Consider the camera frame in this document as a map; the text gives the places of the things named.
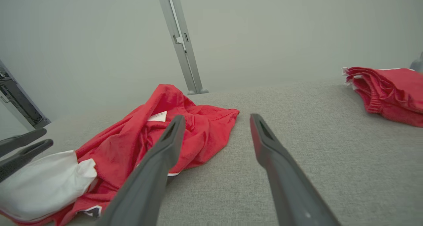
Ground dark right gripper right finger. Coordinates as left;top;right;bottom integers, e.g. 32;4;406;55
250;113;341;226

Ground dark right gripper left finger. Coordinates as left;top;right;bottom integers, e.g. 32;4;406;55
96;115;186;226

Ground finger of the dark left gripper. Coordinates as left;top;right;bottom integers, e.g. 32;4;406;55
0;128;48;157
0;139;54;184

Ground red Bulls jersey white sleeves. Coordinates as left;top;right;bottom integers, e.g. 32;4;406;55
0;84;240;226

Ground red shorts white stripes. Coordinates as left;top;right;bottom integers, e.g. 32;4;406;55
342;66;423;128

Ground dark metal frame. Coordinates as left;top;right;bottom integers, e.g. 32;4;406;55
0;59;52;131

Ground grey metal post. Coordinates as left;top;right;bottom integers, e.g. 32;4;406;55
155;0;210;95

